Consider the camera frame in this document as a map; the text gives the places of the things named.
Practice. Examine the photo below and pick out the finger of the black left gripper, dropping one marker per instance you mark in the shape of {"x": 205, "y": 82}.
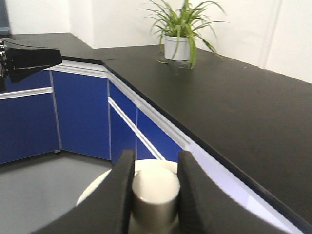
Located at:
{"x": 20, "y": 61}

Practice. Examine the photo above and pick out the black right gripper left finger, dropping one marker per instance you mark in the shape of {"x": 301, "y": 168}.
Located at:
{"x": 106, "y": 210}

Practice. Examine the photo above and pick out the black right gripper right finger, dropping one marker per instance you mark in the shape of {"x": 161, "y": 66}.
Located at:
{"x": 203, "y": 208}

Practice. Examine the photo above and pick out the blue lab bench cabinets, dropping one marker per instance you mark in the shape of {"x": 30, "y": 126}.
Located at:
{"x": 256, "y": 123}

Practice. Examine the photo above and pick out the glass jar with cream lid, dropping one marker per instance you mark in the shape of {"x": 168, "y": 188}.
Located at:
{"x": 154, "y": 203}

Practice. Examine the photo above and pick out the potted spider plant white pot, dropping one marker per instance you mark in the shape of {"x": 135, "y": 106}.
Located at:
{"x": 178, "y": 29}

